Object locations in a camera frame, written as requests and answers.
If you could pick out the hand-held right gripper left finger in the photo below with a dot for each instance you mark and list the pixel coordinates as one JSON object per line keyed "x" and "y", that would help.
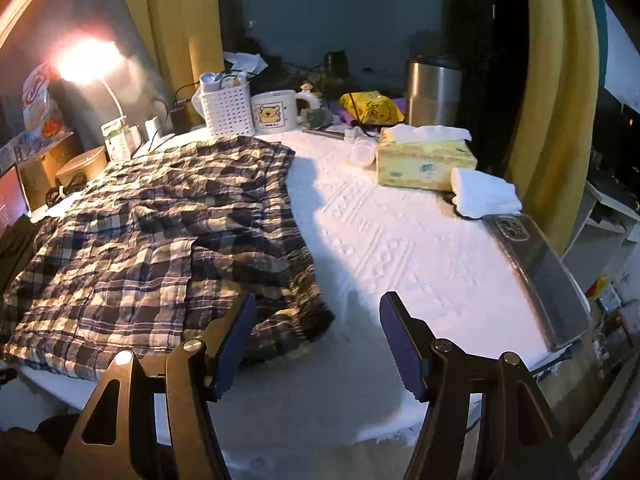
{"x": 234, "y": 346}

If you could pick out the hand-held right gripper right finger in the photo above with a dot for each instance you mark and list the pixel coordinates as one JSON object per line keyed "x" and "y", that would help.
{"x": 403, "y": 346}

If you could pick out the plaid pants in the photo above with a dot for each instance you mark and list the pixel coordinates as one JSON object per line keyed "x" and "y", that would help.
{"x": 150, "y": 240}

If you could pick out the white embossed tablecloth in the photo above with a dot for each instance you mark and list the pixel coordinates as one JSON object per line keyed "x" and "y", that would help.
{"x": 400, "y": 240}

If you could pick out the phone in clear case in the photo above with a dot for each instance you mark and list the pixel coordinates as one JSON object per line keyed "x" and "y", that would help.
{"x": 540, "y": 280}

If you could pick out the folded white tissue stack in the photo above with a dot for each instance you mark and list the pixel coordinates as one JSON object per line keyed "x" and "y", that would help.
{"x": 485, "y": 192}

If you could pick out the yellow tissue box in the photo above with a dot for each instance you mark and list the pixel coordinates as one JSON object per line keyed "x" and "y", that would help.
{"x": 425, "y": 160}

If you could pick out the white charger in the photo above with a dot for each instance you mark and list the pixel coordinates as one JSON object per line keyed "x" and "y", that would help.
{"x": 153, "y": 127}

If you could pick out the black charger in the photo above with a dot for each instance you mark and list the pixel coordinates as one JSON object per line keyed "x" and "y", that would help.
{"x": 180, "y": 119}

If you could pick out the brown lidded food container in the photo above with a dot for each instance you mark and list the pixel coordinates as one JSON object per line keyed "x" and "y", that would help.
{"x": 82, "y": 167}

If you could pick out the white perforated basket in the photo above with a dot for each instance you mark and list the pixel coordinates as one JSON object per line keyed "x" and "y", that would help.
{"x": 227, "y": 110}

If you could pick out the small bottle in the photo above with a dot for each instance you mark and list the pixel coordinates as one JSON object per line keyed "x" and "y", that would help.
{"x": 272, "y": 112}

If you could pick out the green white milk carton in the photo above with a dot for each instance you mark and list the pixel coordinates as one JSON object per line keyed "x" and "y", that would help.
{"x": 116, "y": 139}

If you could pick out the dark cloth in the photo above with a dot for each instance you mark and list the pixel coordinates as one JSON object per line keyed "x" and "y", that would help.
{"x": 15, "y": 250}

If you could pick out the white shelf unit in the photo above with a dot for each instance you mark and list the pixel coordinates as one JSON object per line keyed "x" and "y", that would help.
{"x": 607, "y": 220}

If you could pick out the yellow plastic bag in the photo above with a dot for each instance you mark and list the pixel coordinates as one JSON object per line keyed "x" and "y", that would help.
{"x": 372, "y": 107}

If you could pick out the stainless steel bin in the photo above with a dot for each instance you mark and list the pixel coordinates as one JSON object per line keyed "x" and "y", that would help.
{"x": 434, "y": 92}

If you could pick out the brown cardboard box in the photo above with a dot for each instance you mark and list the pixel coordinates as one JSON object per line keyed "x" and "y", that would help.
{"x": 37, "y": 175}

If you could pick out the small white teapot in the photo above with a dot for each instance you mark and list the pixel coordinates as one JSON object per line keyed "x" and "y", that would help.
{"x": 311, "y": 96}

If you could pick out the tablet with red screen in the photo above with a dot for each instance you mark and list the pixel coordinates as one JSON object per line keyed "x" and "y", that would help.
{"x": 12, "y": 197}

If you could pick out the white crumpled plastic bag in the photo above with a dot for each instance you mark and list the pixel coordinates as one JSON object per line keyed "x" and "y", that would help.
{"x": 245, "y": 62}

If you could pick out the printed paper package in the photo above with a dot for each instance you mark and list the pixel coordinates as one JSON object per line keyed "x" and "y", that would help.
{"x": 30, "y": 144}

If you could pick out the yellow curtain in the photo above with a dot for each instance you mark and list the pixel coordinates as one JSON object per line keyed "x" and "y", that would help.
{"x": 555, "y": 85}
{"x": 170, "y": 25}

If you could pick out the printed snack bag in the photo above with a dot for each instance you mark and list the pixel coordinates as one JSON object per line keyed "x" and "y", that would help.
{"x": 42, "y": 107}

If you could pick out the white desk lamp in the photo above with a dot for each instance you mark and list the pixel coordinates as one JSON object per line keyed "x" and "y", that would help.
{"x": 87, "y": 60}

